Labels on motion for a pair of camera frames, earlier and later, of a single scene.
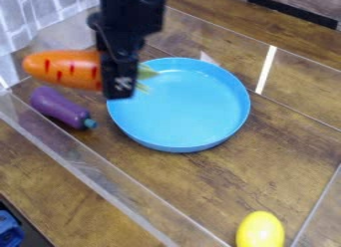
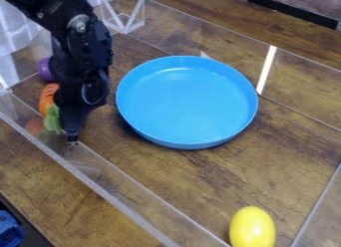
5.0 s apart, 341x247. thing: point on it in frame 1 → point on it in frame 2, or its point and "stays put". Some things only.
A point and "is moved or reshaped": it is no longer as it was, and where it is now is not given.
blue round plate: [192, 111] stays put
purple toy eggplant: [61, 108] → [44, 69]
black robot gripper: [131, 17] → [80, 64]
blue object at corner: [10, 231] stays put
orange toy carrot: [74, 69] is moved or reshaped
